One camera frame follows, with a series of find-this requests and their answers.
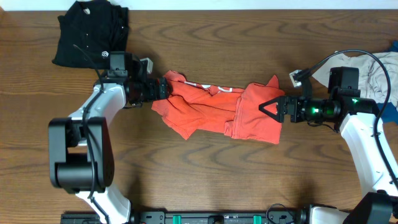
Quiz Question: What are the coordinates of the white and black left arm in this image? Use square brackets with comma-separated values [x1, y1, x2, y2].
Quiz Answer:
[49, 52, 170, 223]

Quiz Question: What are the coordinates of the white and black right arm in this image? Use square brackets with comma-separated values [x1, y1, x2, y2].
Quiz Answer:
[259, 67, 397, 223]

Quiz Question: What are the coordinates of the orange red t-shirt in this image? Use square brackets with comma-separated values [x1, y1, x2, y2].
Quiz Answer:
[152, 70, 285, 144]

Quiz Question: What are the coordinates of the blue cloth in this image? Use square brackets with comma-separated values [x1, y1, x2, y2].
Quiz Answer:
[381, 40, 398, 124]

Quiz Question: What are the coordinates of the folded black shirt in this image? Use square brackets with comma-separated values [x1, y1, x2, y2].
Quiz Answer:
[52, 1, 129, 70]

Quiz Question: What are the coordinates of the beige crumpled shirt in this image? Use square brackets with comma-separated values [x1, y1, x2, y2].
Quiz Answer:
[313, 52, 397, 106]

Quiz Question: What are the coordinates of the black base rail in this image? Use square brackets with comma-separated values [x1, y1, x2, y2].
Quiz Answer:
[60, 203, 312, 224]

